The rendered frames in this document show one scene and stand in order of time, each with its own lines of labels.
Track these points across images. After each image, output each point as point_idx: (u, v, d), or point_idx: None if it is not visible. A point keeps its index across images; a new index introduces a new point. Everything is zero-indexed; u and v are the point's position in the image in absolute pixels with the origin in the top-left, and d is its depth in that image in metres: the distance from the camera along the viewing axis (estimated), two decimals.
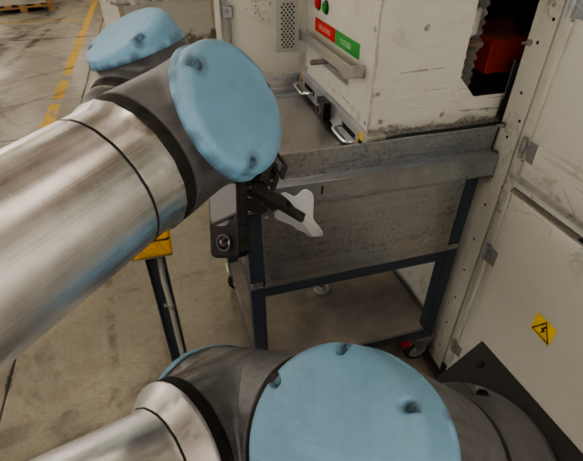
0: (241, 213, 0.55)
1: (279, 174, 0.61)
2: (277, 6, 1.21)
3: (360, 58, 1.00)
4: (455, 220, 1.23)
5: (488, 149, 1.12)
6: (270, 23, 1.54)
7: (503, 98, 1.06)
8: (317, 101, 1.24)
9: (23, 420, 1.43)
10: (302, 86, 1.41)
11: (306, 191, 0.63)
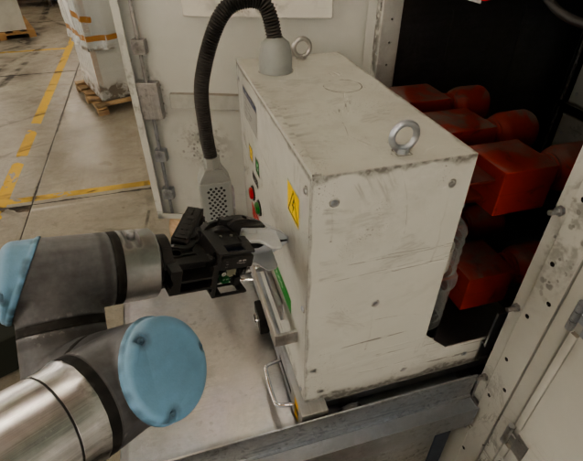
0: None
1: (231, 283, 0.61)
2: (203, 192, 0.96)
3: (292, 314, 0.75)
4: (426, 457, 0.98)
5: (466, 394, 0.88)
6: None
7: (484, 347, 0.81)
8: (253, 305, 0.99)
9: None
10: None
11: (268, 269, 0.64)
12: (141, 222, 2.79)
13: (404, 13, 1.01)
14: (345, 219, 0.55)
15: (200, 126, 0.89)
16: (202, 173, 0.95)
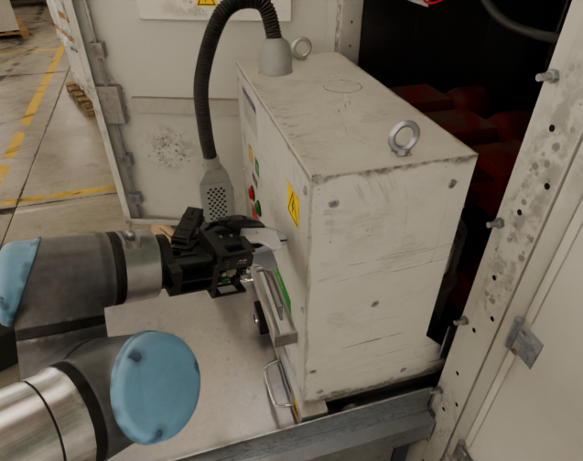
0: None
1: (231, 284, 0.61)
2: (203, 192, 0.96)
3: (291, 315, 0.75)
4: None
5: (423, 407, 0.85)
6: (179, 170, 1.27)
7: (438, 359, 0.79)
8: (253, 305, 0.99)
9: None
10: None
11: (268, 269, 0.64)
12: (125, 225, 2.77)
13: (365, 16, 0.99)
14: (345, 219, 0.55)
15: (200, 127, 0.89)
16: (202, 173, 0.95)
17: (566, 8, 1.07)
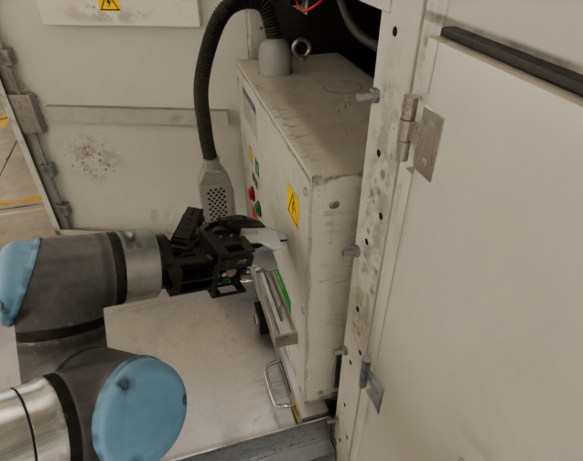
0: None
1: (231, 284, 0.61)
2: (203, 193, 0.96)
3: (291, 316, 0.75)
4: None
5: (325, 436, 0.81)
6: (105, 180, 1.22)
7: (333, 388, 0.74)
8: (253, 306, 0.99)
9: None
10: None
11: (268, 269, 0.64)
12: None
13: (279, 21, 0.95)
14: (345, 220, 0.55)
15: (200, 127, 0.89)
16: (202, 174, 0.95)
17: None
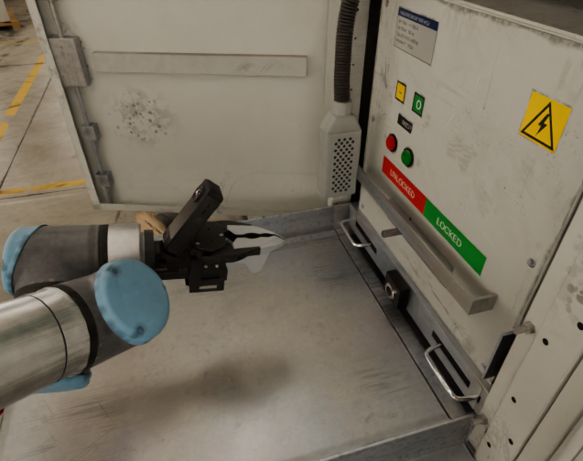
0: (187, 208, 0.64)
1: None
2: (330, 144, 0.83)
3: (483, 275, 0.62)
4: None
5: (458, 440, 0.65)
6: (155, 144, 1.06)
7: (483, 379, 0.59)
8: (385, 276, 0.85)
9: None
10: (351, 222, 1.04)
11: None
12: (111, 219, 2.57)
13: None
14: None
15: (340, 60, 0.75)
16: (331, 120, 0.82)
17: None
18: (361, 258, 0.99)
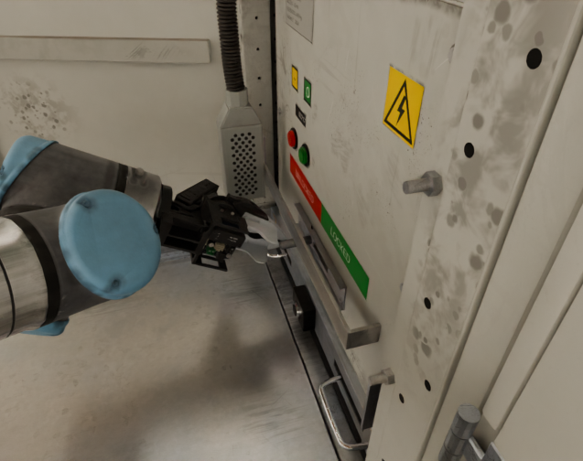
0: None
1: (215, 259, 0.61)
2: (225, 139, 0.71)
3: (368, 300, 0.50)
4: None
5: None
6: None
7: (361, 430, 0.47)
8: (293, 293, 0.74)
9: None
10: None
11: (256, 261, 0.64)
12: None
13: None
14: None
15: (224, 41, 0.64)
16: (224, 112, 0.70)
17: None
18: (280, 270, 0.88)
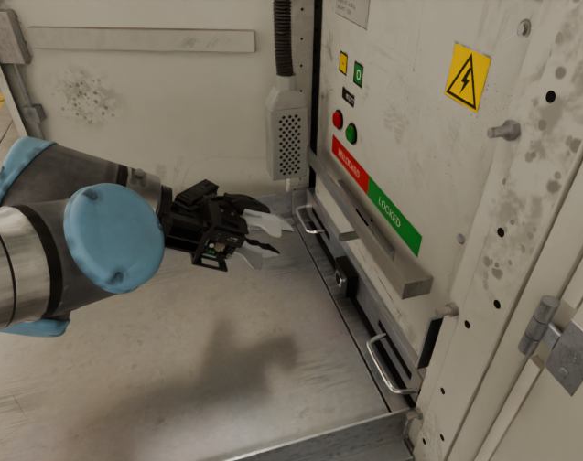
0: None
1: (215, 259, 0.61)
2: (275, 121, 0.77)
3: (420, 257, 0.56)
4: None
5: (396, 436, 0.60)
6: (102, 128, 1.01)
7: (416, 369, 0.54)
8: (335, 262, 0.80)
9: None
10: (308, 209, 0.99)
11: (252, 266, 0.64)
12: None
13: None
14: None
15: (279, 29, 0.70)
16: (274, 96, 0.76)
17: None
18: (317, 246, 0.94)
